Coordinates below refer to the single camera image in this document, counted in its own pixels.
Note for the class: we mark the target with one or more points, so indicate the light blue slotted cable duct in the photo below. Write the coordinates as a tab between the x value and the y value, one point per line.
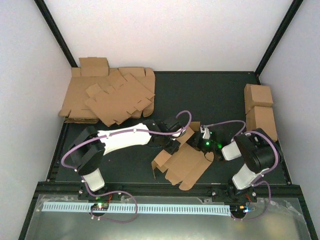
141	208

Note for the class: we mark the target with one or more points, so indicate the black left corner frame post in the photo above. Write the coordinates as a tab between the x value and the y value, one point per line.
51	23

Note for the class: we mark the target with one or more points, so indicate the folded cardboard box front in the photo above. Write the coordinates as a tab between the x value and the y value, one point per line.
262	117

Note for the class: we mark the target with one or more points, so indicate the loose top cardboard blank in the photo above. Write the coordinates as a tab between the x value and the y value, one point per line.
122	96

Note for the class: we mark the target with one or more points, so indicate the small folded cardboard box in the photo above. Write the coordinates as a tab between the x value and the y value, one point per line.
94	66

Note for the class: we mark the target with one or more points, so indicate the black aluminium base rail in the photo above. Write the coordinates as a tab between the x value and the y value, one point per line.
217	192

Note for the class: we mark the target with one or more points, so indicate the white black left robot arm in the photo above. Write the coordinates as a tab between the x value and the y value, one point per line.
91	145

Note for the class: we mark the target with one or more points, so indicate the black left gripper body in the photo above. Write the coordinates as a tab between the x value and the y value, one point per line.
169	148

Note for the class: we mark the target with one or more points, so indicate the stack of flat cardboard blanks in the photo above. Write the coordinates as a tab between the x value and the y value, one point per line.
74	109

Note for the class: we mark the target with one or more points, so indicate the metal base plate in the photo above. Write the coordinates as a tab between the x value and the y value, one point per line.
265	219

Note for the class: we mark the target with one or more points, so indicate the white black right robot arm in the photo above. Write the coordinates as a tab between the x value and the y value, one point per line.
260	153

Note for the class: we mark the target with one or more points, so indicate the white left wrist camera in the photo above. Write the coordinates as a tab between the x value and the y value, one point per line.
179	133

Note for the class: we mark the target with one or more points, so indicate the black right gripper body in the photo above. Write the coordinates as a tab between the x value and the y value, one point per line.
203	146

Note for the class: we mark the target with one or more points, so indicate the black right corner frame post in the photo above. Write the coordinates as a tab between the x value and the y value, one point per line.
285	23

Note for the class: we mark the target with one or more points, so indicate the black corner frame post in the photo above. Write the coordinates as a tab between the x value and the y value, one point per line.
285	23
51	23

